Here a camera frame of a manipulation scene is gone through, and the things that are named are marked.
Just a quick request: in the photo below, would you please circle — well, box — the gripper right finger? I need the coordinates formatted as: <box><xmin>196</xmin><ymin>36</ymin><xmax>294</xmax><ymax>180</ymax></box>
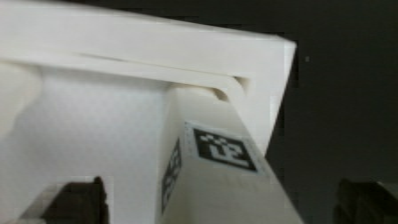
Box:
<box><xmin>333</xmin><ymin>179</ymin><xmax>398</xmax><ymax>224</ymax></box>

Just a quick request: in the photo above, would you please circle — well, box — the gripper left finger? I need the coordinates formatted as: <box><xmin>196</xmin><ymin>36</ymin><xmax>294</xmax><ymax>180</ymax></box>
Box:
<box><xmin>24</xmin><ymin>176</ymin><xmax>111</xmax><ymax>224</ymax></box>

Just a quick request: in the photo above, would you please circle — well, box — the white desk tabletop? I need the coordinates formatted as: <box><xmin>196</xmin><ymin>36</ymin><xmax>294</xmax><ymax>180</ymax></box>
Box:
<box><xmin>0</xmin><ymin>68</ymin><xmax>177</xmax><ymax>224</ymax></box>

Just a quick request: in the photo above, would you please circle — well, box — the white L-shaped wall fence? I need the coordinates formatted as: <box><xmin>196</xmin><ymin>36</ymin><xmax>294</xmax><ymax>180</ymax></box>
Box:
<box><xmin>0</xmin><ymin>0</ymin><xmax>298</xmax><ymax>149</ymax></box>

